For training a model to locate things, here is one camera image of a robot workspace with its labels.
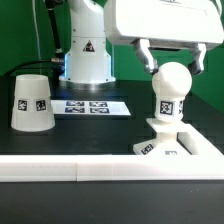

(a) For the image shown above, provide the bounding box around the white thin cable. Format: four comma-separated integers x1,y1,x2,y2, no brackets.
31,0,43,76

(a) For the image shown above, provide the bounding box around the black cable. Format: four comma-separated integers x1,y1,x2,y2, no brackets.
5,57,66,78

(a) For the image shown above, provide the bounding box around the white L-shaped fence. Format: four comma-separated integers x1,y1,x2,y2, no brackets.
0,124,224,182

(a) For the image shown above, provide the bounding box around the white lamp shade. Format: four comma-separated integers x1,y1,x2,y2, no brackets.
11,74,55,132

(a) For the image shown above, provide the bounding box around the white lamp bulb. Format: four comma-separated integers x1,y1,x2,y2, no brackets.
152,62,192,123

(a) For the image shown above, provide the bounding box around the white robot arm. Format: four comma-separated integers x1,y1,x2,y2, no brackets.
60,0,224,88

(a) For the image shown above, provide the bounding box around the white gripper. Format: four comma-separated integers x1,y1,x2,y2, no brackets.
104,0,224,75

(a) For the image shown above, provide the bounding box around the black corrugated hose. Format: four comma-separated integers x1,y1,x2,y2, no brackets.
44,0,65,56

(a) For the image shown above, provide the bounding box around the white lamp base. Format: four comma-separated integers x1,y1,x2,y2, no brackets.
133,118,191,157

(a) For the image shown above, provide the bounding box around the white marker sheet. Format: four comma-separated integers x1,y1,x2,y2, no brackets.
51,100,131,116

